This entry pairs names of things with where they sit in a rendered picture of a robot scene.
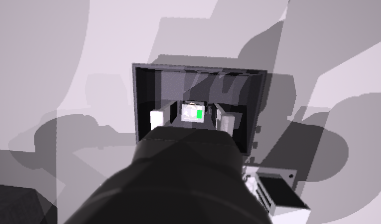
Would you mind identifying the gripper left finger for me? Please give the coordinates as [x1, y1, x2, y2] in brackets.
[151, 101, 177, 130]

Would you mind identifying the white relay panel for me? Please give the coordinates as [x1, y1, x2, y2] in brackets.
[242, 165, 311, 224]

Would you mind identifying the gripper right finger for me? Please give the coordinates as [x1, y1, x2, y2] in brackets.
[211, 103, 235, 137]

